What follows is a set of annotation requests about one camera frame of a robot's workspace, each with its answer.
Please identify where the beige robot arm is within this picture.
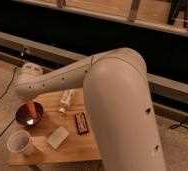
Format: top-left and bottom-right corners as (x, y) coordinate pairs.
(15, 48), (167, 171)

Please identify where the white tube bottle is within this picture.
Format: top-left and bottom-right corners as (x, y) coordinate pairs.
(59, 89), (75, 114)

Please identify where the black red packet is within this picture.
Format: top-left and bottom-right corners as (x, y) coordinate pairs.
(75, 112), (89, 135)

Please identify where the wooden table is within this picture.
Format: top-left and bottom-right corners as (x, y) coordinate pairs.
(8, 89), (101, 166)

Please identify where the beige sponge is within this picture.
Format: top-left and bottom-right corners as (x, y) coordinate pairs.
(47, 126), (69, 149)

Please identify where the dark brown bowl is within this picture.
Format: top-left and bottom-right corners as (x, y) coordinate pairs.
(15, 102), (43, 126)

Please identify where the black cable on floor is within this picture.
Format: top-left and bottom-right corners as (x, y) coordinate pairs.
(0, 48), (28, 152)

